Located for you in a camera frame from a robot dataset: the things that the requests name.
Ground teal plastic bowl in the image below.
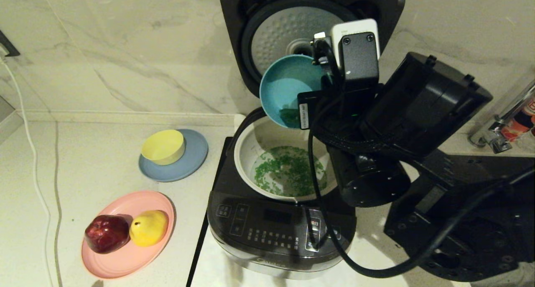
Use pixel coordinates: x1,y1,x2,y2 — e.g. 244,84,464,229
260,54,331,130

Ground black rice cooker lid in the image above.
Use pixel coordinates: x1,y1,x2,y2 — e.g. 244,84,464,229
219,0,405,99

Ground black rice cooker body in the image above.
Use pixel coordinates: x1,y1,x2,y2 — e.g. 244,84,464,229
208,107,357,279

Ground yellow bowl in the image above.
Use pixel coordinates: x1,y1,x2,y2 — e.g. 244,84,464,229
141,130,186,166

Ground chrome faucet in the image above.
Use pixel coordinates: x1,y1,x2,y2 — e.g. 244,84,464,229
467,79,535,155

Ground red label bottle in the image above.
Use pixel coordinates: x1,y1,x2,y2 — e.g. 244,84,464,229
500,97,535,142

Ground blue plate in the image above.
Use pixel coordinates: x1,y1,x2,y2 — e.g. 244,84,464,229
139,129,209,183

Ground yellow pear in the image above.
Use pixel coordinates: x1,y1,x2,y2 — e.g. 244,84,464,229
129,210,169,247

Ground pink plate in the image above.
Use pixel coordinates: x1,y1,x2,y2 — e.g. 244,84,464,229
82,190,176,279

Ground red apple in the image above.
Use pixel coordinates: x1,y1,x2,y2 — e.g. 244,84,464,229
84,214,132,254

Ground black braided cable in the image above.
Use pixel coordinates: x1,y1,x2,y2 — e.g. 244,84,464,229
318,124,402,155

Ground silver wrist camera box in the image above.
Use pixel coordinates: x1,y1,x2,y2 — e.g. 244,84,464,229
313,18,381,86

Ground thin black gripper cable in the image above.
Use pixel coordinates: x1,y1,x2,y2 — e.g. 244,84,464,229
308,32,535,278

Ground white cable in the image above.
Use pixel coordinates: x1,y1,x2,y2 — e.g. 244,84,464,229
0,55,58,287

